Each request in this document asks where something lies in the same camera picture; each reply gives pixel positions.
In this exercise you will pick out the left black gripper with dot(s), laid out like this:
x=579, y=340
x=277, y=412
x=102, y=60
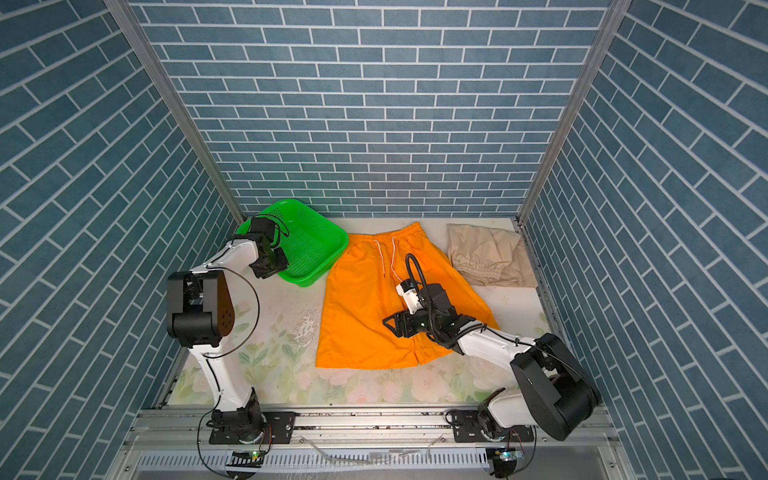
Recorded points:
x=281, y=263

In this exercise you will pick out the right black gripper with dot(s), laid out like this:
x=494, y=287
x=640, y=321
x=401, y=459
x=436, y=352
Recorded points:
x=399, y=318

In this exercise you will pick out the green plastic basket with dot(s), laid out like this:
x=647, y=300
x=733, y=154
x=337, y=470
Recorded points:
x=311, y=243

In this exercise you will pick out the beige drawstring shorts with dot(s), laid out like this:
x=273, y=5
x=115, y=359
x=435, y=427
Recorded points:
x=490, y=256

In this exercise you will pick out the orange shorts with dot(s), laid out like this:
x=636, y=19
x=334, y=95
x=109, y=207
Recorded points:
x=361, y=293

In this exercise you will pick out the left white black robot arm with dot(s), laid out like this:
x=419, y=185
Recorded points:
x=201, y=317

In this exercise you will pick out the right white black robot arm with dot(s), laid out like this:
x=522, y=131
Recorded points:
x=554, y=392

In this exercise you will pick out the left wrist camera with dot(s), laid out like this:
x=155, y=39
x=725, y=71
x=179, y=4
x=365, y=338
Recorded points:
x=263, y=227

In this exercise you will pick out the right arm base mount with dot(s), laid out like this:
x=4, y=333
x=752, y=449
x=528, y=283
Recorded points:
x=471, y=426

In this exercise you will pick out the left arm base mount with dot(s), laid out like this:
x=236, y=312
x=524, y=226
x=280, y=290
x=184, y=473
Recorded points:
x=230, y=428

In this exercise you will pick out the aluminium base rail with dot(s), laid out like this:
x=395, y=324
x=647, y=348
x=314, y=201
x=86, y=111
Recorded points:
x=367, y=442

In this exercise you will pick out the left aluminium corner post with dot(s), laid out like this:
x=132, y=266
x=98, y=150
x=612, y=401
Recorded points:
x=130, y=27

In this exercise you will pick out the aluminium corner post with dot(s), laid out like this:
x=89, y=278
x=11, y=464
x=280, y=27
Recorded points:
x=596, y=55
x=130, y=27

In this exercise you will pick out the right aluminium corner post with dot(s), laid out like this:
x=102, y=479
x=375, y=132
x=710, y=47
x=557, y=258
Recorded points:
x=596, y=55

